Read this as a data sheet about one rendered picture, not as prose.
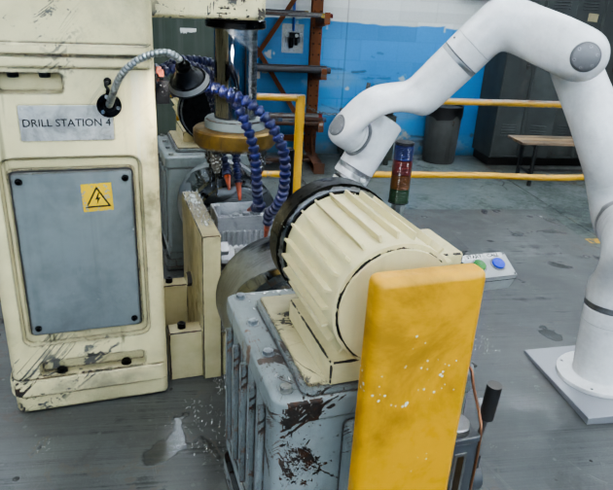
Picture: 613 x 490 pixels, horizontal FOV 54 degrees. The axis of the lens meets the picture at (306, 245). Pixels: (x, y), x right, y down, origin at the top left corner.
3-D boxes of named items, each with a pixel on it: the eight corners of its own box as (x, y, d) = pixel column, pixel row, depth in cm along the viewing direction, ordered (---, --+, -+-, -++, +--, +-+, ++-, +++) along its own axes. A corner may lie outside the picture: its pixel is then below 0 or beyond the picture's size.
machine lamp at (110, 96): (98, 130, 94) (91, 47, 89) (97, 117, 104) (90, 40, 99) (213, 128, 100) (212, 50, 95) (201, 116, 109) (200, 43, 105)
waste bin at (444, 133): (448, 156, 678) (455, 102, 655) (460, 165, 643) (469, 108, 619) (414, 156, 672) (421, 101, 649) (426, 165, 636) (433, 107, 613)
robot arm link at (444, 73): (440, 41, 114) (330, 150, 127) (482, 80, 125) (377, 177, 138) (420, 17, 119) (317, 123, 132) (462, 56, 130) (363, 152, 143)
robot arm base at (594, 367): (610, 350, 151) (623, 283, 145) (664, 394, 134) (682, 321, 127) (540, 357, 149) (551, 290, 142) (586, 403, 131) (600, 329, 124)
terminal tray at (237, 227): (218, 248, 134) (217, 218, 132) (210, 231, 144) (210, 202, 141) (270, 245, 138) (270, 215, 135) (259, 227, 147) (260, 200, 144)
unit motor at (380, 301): (326, 579, 74) (354, 269, 58) (260, 412, 103) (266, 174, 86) (503, 532, 82) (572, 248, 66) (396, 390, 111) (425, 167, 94)
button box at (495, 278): (444, 296, 134) (452, 281, 130) (431, 271, 138) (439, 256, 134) (509, 288, 139) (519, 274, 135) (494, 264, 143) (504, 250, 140)
